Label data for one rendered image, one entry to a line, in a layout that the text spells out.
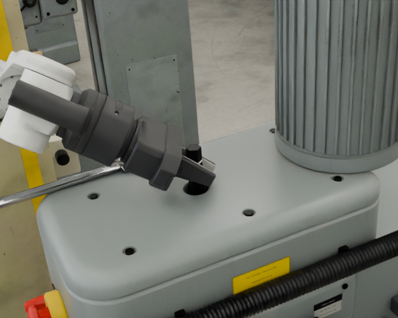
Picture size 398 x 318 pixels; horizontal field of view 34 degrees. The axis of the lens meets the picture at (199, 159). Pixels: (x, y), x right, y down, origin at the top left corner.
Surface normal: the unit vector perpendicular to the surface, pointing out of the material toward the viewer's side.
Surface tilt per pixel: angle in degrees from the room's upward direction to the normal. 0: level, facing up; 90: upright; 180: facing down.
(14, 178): 90
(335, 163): 90
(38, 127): 66
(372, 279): 90
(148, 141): 30
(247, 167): 0
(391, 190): 0
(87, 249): 0
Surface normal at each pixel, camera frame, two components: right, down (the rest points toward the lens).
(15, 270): 0.44, 0.44
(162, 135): 0.44, -0.77
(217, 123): -0.07, -0.86
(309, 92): -0.62, 0.44
